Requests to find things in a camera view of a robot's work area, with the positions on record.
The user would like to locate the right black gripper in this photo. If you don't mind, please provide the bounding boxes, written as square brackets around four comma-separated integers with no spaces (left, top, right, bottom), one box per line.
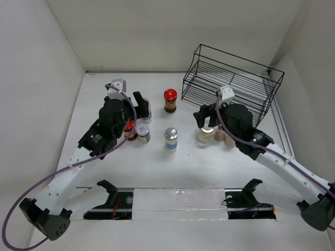
[193,98,239,141]

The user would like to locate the red lid sauce jar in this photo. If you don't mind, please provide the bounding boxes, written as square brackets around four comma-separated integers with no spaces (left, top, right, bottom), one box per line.
[163,88,177,113]
[124,126,137,141]

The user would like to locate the white lid spice jar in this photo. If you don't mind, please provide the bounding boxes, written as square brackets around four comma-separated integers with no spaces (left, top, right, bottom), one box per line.
[136,123,151,144]

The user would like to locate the pink lid spice bottle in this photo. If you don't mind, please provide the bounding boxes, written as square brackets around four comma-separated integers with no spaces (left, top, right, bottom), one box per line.
[214,127,226,141]

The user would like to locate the round glass jar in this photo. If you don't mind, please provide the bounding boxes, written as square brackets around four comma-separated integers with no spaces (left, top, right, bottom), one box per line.
[195,123,216,144]

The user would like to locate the yellow lid spice bottle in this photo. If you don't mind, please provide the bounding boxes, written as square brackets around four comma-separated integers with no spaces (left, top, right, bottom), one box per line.
[225,135,235,147]

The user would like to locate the silver lid blue label shaker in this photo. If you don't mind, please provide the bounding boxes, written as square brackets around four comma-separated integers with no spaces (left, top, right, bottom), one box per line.
[164,128,178,152]

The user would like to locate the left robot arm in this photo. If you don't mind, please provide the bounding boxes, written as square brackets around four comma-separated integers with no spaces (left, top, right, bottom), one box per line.
[19,90,149,241]

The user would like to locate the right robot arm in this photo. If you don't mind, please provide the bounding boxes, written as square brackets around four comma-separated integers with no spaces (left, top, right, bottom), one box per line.
[193,103,334,231]

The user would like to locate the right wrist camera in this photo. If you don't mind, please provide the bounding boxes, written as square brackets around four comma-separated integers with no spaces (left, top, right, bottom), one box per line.
[216,85,235,106]

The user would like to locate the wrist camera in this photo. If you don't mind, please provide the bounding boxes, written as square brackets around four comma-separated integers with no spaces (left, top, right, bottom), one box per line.
[105,78,126,100]
[216,85,235,106]

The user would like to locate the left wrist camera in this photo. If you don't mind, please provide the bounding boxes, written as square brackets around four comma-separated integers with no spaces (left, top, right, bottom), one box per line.
[105,78,126,100]

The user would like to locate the black wire rack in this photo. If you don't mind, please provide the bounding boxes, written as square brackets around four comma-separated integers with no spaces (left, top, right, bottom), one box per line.
[181,44,285,126]

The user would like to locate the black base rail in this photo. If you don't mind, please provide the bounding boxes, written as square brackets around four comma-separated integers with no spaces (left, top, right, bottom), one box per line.
[84,188,276,220]

